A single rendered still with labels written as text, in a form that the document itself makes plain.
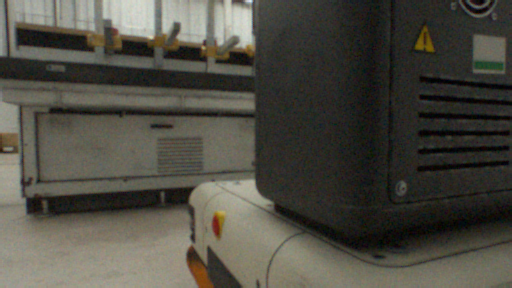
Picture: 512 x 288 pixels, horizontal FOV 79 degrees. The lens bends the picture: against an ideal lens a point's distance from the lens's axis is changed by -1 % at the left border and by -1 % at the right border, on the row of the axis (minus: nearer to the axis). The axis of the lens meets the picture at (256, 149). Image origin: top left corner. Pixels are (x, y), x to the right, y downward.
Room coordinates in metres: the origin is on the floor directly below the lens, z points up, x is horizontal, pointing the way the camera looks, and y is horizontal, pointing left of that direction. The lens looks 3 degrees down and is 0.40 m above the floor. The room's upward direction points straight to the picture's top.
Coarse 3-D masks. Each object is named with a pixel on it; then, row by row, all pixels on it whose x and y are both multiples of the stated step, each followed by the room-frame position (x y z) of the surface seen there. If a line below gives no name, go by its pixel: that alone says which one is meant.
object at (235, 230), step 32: (192, 192) 0.76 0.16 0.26; (224, 192) 0.65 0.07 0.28; (256, 192) 0.65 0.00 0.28; (192, 224) 0.75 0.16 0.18; (224, 224) 0.52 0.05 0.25; (256, 224) 0.44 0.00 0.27; (288, 224) 0.42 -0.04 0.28; (480, 224) 0.41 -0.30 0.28; (192, 256) 0.73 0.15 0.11; (224, 256) 0.51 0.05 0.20; (256, 256) 0.39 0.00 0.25; (288, 256) 0.34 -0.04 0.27; (320, 256) 0.32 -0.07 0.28; (352, 256) 0.31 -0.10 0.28; (384, 256) 0.31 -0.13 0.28; (416, 256) 0.31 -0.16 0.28; (448, 256) 0.31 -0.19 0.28; (480, 256) 0.31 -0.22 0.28
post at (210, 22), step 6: (210, 0) 1.57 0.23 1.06; (210, 6) 1.57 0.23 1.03; (210, 12) 1.57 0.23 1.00; (210, 18) 1.57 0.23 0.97; (210, 24) 1.57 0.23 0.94; (210, 30) 1.57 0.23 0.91; (210, 36) 1.57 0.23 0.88; (210, 42) 1.57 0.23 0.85; (210, 60) 1.57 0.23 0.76; (210, 66) 1.57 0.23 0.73
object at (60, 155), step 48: (48, 48) 1.48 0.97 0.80; (144, 48) 1.65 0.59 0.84; (192, 48) 1.76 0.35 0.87; (48, 144) 1.50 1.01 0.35; (96, 144) 1.59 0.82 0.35; (144, 144) 1.68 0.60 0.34; (192, 144) 1.78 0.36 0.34; (240, 144) 1.91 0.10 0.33; (48, 192) 1.47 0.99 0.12; (96, 192) 1.55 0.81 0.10; (144, 192) 1.67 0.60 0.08
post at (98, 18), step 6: (96, 0) 1.37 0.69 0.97; (102, 0) 1.38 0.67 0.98; (96, 6) 1.37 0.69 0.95; (102, 6) 1.38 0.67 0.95; (96, 12) 1.37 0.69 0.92; (102, 12) 1.38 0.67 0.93; (96, 18) 1.37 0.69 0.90; (102, 18) 1.38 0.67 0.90; (96, 24) 1.37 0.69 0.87; (102, 24) 1.38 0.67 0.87; (96, 30) 1.37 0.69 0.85; (102, 30) 1.38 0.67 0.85; (96, 48) 1.37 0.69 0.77; (102, 48) 1.38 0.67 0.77; (96, 54) 1.37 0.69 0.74; (102, 54) 1.38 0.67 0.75
